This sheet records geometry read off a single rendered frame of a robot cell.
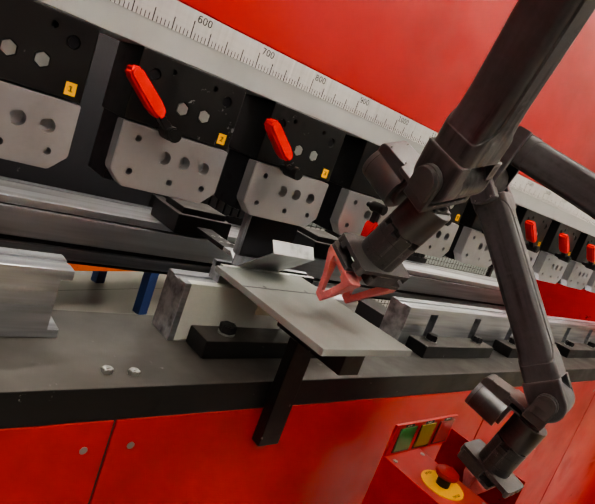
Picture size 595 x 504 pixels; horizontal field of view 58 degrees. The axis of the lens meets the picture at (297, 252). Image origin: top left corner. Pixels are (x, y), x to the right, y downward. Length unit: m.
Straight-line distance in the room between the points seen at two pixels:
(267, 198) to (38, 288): 0.33
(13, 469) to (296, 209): 0.50
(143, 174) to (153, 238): 0.37
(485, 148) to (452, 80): 0.46
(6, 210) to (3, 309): 0.27
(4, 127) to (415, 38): 0.62
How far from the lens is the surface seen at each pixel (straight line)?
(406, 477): 0.95
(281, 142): 0.75
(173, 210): 1.03
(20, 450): 0.70
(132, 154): 0.69
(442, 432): 1.09
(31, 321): 0.75
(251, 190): 0.78
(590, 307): 2.85
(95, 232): 1.01
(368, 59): 0.88
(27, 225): 0.98
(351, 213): 0.92
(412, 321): 1.22
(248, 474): 0.91
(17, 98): 0.64
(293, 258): 0.83
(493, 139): 0.59
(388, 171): 0.69
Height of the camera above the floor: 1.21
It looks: 11 degrees down
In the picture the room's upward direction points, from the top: 20 degrees clockwise
